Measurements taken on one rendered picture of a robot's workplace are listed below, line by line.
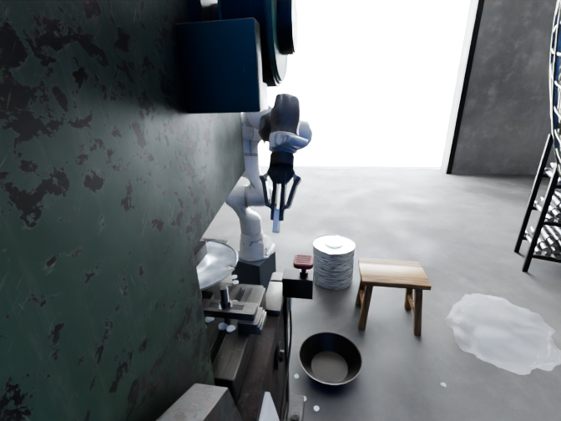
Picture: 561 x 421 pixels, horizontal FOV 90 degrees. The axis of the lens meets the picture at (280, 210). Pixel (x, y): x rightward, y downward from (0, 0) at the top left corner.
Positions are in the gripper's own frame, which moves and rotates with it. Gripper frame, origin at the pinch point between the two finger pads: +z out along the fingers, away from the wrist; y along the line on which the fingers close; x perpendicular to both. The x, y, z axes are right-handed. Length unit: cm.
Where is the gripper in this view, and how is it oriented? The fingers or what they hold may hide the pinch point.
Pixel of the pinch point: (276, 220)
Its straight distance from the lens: 83.0
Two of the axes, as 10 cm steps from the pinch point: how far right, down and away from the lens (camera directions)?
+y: -9.7, -0.6, 2.4
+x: -2.4, -0.9, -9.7
